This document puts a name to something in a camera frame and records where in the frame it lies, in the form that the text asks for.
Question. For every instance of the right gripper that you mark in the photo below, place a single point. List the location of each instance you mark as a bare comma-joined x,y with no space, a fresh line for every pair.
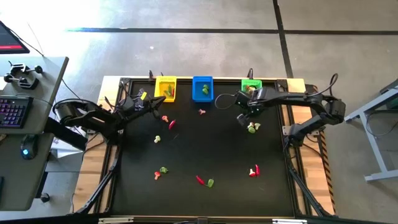
252,99

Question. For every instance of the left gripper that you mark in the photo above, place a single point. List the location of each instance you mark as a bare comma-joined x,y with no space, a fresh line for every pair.
138,104

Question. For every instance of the tan toy mushroom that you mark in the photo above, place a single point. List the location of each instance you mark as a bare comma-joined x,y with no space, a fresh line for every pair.
248,90
165,118

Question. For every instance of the red toy chili pepper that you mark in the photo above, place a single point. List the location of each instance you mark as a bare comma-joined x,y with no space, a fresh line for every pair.
257,170
172,124
173,92
200,180

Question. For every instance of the pale green toy mushroom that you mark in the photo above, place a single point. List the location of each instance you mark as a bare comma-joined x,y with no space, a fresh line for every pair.
158,137

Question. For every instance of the pink toy mushroom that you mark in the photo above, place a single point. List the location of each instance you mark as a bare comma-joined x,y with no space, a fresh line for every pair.
201,111

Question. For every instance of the red toy mushroom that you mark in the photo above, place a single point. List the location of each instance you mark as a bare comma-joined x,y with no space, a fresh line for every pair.
252,173

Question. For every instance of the orange toy mushroom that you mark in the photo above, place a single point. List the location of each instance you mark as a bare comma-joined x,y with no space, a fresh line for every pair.
157,175

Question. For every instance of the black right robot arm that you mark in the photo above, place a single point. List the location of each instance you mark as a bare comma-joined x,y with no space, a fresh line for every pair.
298,98

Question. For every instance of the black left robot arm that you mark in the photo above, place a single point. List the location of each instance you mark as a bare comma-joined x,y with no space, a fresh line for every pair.
93,116

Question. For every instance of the yellow plastic basket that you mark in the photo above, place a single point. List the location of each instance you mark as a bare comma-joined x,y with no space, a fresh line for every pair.
161,98

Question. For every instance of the small yellow tag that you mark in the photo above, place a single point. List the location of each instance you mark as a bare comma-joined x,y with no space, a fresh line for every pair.
143,96

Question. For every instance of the green plastic basket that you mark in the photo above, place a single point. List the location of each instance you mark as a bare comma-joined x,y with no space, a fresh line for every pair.
252,82

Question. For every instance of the blue plastic basket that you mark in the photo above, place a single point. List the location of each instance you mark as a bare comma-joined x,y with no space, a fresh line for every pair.
199,98

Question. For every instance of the yellow black hazard tape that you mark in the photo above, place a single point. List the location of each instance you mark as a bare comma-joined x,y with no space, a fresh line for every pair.
325,155

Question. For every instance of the black desk beam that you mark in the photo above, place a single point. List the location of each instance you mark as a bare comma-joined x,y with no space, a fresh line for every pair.
65,133

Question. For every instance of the white paper sheets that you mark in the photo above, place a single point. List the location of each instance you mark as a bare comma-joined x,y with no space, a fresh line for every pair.
65,149

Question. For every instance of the black computer mouse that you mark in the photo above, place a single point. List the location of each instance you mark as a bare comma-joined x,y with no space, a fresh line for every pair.
29,147

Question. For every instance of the black screw clamp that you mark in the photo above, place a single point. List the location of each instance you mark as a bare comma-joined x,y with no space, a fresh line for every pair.
25,82
20,67

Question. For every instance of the black keyboard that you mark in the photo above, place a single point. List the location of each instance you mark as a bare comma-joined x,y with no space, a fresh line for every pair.
14,112

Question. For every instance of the small black caster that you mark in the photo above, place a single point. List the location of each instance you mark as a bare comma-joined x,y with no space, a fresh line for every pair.
45,197

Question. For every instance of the grey desk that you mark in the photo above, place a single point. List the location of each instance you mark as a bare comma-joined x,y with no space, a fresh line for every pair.
18,186

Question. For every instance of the dark desk monitor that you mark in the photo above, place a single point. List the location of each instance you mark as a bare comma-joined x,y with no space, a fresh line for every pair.
9,40

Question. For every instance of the black metal rig frame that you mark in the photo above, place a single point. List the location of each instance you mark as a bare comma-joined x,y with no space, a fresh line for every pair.
124,81

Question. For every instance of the grey metal table frame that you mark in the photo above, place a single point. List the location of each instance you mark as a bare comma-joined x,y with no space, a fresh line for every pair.
377,149

